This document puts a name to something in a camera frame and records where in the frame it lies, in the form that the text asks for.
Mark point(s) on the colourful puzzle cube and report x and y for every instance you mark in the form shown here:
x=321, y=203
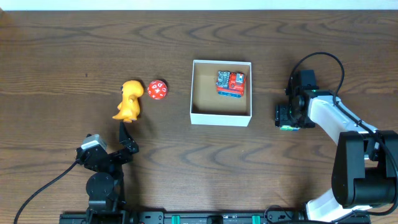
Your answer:
x=288, y=128

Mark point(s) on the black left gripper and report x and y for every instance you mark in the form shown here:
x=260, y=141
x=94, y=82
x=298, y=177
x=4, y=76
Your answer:
x=115, y=154

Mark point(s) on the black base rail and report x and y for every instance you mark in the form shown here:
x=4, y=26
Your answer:
x=158, y=217

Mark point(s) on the red toy fire truck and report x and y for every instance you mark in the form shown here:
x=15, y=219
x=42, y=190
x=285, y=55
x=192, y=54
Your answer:
x=230, y=84

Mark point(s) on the orange dinosaur toy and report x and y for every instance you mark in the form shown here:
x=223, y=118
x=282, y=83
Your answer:
x=129, y=108

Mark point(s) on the red lettered ball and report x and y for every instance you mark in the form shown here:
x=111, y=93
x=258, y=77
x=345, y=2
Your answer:
x=157, y=90

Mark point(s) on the white cardboard box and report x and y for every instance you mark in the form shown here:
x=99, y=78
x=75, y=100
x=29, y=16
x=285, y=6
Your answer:
x=207, y=106

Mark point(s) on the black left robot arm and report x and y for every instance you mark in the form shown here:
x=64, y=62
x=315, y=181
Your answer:
x=105, y=187

